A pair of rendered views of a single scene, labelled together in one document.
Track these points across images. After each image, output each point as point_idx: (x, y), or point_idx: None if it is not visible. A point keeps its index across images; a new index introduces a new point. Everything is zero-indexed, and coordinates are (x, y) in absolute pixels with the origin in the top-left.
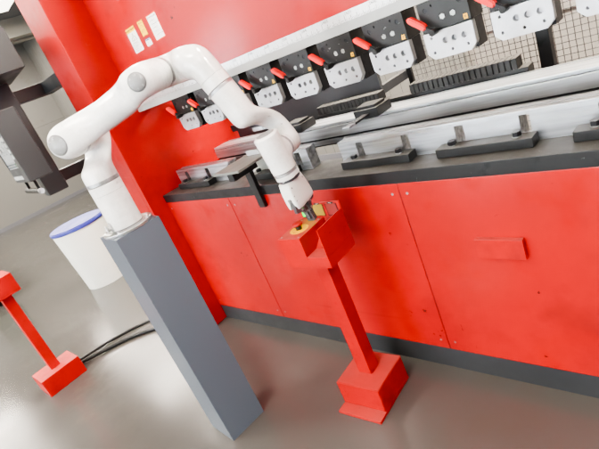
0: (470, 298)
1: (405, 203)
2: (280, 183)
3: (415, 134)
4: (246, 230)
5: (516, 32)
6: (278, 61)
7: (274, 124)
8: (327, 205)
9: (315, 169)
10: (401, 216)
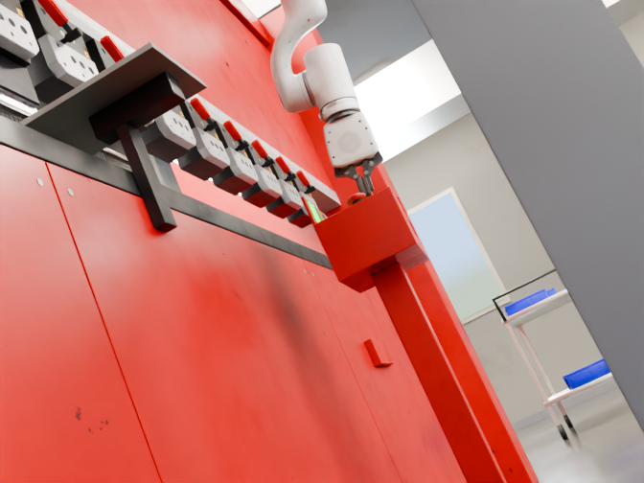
0: (400, 440)
1: (316, 287)
2: (356, 111)
3: None
4: (106, 297)
5: (272, 187)
6: (94, 40)
7: (290, 61)
8: (325, 217)
9: None
10: (320, 306)
